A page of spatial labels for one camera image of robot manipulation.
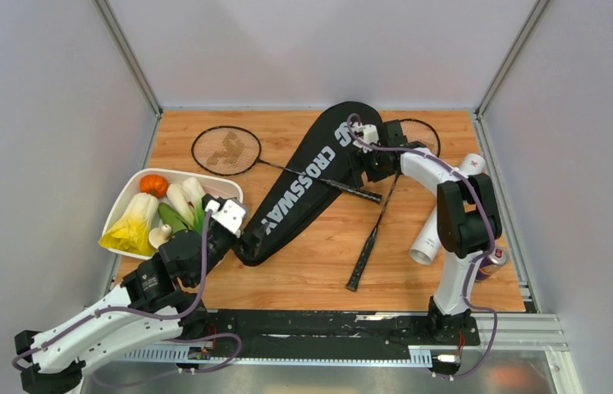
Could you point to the green bok choy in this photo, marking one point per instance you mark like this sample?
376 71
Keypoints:
194 193

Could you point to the white mushroom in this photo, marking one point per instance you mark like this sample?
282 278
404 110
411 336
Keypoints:
159 235

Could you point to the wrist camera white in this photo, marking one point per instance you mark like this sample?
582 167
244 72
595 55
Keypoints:
229 213
365 135

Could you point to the black racket bag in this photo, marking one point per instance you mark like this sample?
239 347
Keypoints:
299 195

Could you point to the white plastic tray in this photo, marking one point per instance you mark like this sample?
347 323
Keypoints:
215 186

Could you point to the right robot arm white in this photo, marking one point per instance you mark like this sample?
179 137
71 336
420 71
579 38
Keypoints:
466 223

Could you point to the yellow napa cabbage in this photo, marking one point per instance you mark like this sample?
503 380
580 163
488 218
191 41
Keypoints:
130 232

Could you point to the small orange pumpkin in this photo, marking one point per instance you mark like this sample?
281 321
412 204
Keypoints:
154 185

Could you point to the white shuttlecock tube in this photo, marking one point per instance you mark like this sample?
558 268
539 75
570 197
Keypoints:
427 243

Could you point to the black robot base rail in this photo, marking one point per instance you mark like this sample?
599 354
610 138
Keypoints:
325 335

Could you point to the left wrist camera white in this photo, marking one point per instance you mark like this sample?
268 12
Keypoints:
229 213

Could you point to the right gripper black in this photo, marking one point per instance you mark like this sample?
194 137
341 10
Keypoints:
374 176

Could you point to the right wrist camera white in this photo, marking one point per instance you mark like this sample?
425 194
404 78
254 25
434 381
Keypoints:
365 135

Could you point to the white bok choy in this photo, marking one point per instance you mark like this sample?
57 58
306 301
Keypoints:
181 204

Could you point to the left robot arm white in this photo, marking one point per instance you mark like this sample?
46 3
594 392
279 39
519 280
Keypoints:
159 301

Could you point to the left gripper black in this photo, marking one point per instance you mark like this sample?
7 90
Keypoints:
212 222

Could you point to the badminton racket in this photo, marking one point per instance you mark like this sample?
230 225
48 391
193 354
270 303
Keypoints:
415 130
232 150

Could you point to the energy drink can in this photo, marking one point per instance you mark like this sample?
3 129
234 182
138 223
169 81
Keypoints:
492 263

